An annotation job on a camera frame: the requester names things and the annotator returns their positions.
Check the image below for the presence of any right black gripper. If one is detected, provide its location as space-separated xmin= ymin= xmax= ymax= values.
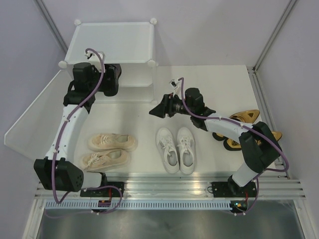
xmin=149 ymin=92 xmax=194 ymax=119

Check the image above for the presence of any purple loafer shoe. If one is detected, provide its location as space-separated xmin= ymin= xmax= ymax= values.
xmin=105 ymin=64 xmax=122 ymax=80

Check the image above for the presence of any beige sneaker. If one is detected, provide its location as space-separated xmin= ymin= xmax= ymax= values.
xmin=81 ymin=149 xmax=131 ymax=172
xmin=87 ymin=133 xmax=138 ymax=152

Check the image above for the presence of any gold pointed shoe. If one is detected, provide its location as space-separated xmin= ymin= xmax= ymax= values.
xmin=223 ymin=131 xmax=283 ymax=151
xmin=212 ymin=110 xmax=260 ymax=141

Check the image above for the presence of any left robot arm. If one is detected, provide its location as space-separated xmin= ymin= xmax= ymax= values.
xmin=33 ymin=62 xmax=122 ymax=204

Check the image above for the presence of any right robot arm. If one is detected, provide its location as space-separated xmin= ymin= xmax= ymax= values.
xmin=149 ymin=88 xmax=283 ymax=197

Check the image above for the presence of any white plastic shoe cabinet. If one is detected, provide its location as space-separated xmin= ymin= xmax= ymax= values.
xmin=58 ymin=18 xmax=158 ymax=103

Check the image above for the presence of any white cabinet door panel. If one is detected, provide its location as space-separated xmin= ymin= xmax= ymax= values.
xmin=4 ymin=70 xmax=72 ymax=161

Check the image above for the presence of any left white sneaker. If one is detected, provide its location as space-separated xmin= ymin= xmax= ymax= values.
xmin=156 ymin=127 xmax=179 ymax=174

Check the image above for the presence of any white sneaker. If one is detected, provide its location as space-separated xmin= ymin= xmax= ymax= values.
xmin=156 ymin=127 xmax=179 ymax=174
xmin=177 ymin=127 xmax=196 ymax=175

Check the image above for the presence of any right white sneaker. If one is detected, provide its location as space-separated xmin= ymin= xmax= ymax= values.
xmin=177 ymin=127 xmax=196 ymax=175

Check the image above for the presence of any left aluminium frame post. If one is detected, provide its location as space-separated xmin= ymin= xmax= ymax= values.
xmin=34 ymin=0 xmax=68 ymax=54

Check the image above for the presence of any aluminium frame post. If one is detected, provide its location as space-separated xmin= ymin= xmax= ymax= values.
xmin=34 ymin=0 xmax=68 ymax=54
xmin=251 ymin=0 xmax=299 ymax=73

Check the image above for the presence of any right aluminium frame post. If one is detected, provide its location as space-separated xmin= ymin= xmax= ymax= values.
xmin=251 ymin=0 xmax=299 ymax=73

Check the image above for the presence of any aluminium rail base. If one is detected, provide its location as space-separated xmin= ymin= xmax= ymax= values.
xmin=34 ymin=161 xmax=307 ymax=200

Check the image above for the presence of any white slotted cable duct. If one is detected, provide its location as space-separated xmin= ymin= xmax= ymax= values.
xmin=45 ymin=200 xmax=232 ymax=210

